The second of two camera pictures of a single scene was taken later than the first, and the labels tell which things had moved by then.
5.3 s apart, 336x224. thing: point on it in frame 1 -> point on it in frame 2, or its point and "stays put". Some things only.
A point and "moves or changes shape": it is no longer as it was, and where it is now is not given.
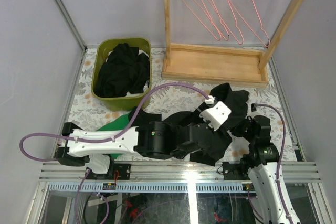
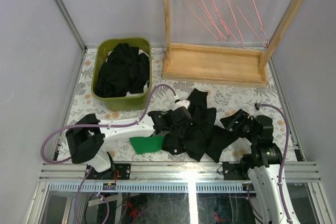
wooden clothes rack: (222, 65) stays put
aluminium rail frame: (198, 177) stays put
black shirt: (126, 72) stays put
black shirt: (223, 96) moves or changes shape
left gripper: (212, 139) -> (182, 115)
